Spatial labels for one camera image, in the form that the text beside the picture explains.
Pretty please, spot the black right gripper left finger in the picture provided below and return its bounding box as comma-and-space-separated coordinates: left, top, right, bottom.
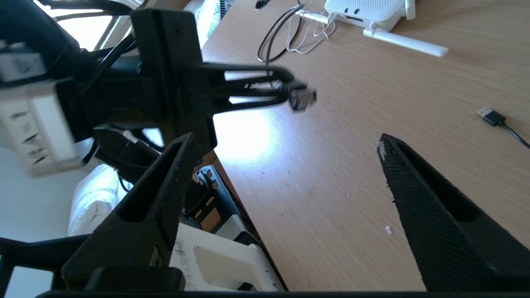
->
61, 132, 198, 290

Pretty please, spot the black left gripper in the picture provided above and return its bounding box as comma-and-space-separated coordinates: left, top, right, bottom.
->
79, 8, 295, 156

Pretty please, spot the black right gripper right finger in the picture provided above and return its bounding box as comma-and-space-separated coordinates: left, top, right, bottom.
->
379, 133, 530, 292

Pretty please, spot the black network cable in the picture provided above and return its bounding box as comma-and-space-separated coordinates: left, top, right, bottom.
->
257, 3, 318, 111

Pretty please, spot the thin white power cable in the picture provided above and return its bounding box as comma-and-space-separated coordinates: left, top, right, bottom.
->
286, 10, 337, 54

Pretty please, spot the white router with antennas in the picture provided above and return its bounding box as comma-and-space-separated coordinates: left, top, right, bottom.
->
296, 0, 450, 58

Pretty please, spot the white crumpled cloth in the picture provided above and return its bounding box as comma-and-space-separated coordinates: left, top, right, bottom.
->
68, 163, 135, 236

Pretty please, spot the white robot torso base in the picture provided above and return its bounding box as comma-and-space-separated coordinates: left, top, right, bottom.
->
170, 163, 288, 292

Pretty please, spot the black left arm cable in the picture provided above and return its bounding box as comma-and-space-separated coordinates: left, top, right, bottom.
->
37, 0, 143, 96

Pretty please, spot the black USB cable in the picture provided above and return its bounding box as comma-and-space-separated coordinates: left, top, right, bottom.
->
476, 106, 530, 149

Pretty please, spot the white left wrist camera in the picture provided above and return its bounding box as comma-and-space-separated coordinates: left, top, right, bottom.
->
0, 52, 85, 178

